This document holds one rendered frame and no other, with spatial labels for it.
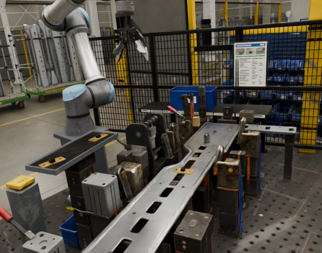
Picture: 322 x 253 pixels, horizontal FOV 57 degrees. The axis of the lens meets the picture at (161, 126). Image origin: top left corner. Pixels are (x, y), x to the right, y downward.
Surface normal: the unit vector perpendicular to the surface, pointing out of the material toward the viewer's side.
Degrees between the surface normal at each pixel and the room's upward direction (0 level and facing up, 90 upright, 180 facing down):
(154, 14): 89
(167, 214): 0
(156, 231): 0
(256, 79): 90
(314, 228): 0
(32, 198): 90
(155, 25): 90
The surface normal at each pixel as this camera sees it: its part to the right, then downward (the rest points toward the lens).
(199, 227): -0.07, -0.95
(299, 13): -0.67, 0.28
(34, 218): 0.90, 0.07
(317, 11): -0.41, 0.31
